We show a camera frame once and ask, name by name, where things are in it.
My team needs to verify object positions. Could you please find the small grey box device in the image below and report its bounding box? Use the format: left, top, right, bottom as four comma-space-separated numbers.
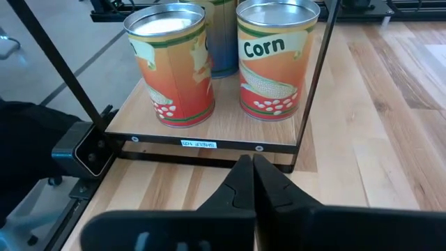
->
51, 120, 116, 181

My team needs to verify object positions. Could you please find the blue yellow-topped can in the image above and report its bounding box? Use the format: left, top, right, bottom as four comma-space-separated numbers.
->
179, 0, 242, 79

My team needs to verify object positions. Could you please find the orange corn can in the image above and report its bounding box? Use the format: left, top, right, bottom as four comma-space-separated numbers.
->
236, 0, 321, 123
123, 2, 216, 129

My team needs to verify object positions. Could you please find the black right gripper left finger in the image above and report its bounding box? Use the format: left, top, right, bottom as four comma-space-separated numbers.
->
80, 155, 257, 251

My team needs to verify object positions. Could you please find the white shelf label sticker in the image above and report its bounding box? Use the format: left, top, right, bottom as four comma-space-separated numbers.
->
180, 139, 217, 149

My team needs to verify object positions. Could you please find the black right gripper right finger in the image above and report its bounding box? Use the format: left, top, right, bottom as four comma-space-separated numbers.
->
253, 153, 446, 251

